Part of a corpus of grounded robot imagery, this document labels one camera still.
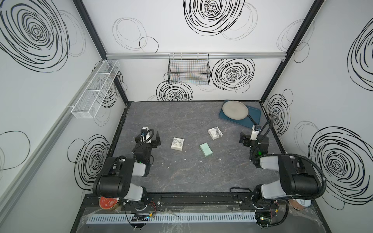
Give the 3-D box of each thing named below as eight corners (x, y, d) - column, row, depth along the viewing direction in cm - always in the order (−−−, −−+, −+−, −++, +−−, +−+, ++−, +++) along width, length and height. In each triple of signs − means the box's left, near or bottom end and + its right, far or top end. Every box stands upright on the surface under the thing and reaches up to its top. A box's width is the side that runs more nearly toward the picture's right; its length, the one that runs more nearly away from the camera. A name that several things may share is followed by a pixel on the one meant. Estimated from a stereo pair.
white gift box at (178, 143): (171, 149, 95) (170, 146, 92) (174, 140, 99) (173, 136, 96) (182, 151, 94) (181, 148, 91) (184, 141, 99) (184, 138, 95)
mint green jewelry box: (205, 157, 92) (206, 155, 90) (199, 146, 96) (199, 144, 94) (212, 153, 93) (213, 151, 91) (205, 143, 98) (206, 141, 96)
